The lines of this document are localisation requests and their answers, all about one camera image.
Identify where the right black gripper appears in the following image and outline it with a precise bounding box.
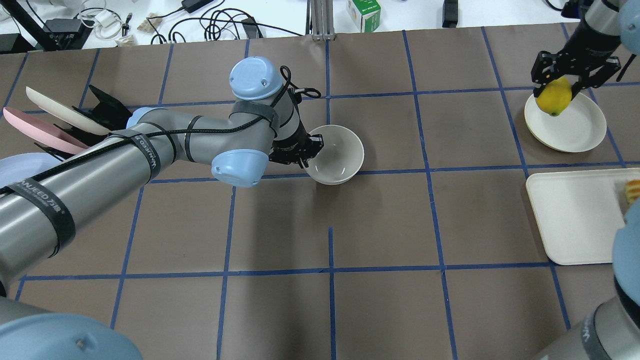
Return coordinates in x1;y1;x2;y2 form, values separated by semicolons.
531;21;622;100

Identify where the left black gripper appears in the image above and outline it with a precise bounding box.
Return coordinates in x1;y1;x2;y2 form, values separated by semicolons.
269;125;325;169

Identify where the cream ceramic bowl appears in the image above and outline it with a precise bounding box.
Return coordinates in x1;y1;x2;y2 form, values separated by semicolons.
305;124;365;186

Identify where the yellow lemon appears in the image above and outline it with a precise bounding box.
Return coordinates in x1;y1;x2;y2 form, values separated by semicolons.
535;76;573;117

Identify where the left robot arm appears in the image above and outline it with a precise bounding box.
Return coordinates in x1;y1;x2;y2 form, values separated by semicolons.
0;56;323;360

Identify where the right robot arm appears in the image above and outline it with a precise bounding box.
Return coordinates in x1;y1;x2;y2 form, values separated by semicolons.
530;0;640;360

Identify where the cream round plate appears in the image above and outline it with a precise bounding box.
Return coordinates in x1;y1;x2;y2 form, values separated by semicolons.
524;93;607;153

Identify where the green white carton box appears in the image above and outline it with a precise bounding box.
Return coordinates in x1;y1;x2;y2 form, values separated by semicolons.
346;0;382;33

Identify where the black power adapter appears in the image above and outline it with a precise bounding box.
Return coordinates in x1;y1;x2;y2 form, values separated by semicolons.
441;0;459;28

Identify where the cream rectangular tray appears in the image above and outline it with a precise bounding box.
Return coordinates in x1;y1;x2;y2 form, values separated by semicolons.
525;168;640;265

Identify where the cream plate in rack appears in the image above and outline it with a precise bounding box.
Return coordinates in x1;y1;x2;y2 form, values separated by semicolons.
25;86;111;136

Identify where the pink plate in rack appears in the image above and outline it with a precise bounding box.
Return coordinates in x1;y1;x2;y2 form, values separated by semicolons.
2;107;89;155

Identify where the light blue plate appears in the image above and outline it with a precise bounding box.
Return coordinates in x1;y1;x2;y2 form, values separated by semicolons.
0;152;62;188

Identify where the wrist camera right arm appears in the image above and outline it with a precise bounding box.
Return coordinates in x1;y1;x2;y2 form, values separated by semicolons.
560;0;594;19

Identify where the aluminium frame post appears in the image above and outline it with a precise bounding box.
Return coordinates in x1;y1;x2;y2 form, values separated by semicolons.
305;0;336;41

